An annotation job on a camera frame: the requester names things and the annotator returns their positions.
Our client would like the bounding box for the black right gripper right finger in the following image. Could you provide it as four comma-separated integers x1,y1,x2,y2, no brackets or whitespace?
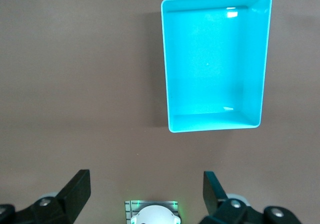
202,171,300,224

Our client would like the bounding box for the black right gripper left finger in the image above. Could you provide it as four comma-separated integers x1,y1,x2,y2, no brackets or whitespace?
0,169,91,224

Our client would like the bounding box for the teal plastic bin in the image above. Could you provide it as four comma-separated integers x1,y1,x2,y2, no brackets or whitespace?
160,0,273,134

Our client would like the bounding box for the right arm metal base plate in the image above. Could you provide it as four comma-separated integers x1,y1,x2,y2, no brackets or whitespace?
124,200,179,224

